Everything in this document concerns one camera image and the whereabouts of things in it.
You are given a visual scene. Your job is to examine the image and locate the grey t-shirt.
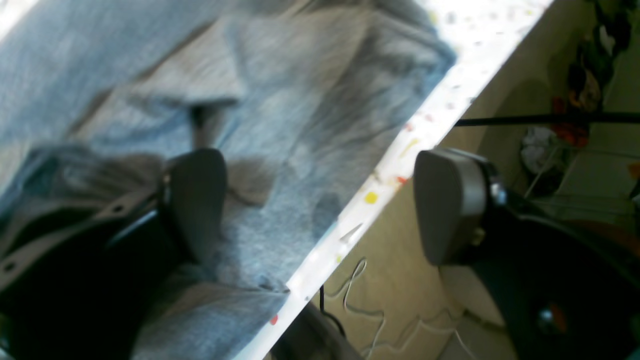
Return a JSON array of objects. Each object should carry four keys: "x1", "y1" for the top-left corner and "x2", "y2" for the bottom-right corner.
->
[{"x1": 0, "y1": 0, "x2": 458, "y2": 360}]

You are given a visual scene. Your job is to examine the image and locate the terrazzo pattern tablecloth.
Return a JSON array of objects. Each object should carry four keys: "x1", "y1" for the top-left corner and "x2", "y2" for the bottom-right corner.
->
[{"x1": 0, "y1": 0, "x2": 556, "y2": 360}]

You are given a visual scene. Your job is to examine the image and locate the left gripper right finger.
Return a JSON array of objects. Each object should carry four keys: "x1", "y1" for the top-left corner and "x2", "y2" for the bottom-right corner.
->
[{"x1": 413, "y1": 148, "x2": 640, "y2": 360}]

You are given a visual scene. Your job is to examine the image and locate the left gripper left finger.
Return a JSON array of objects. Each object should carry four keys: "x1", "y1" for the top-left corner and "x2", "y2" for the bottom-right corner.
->
[{"x1": 1, "y1": 148, "x2": 227, "y2": 360}]

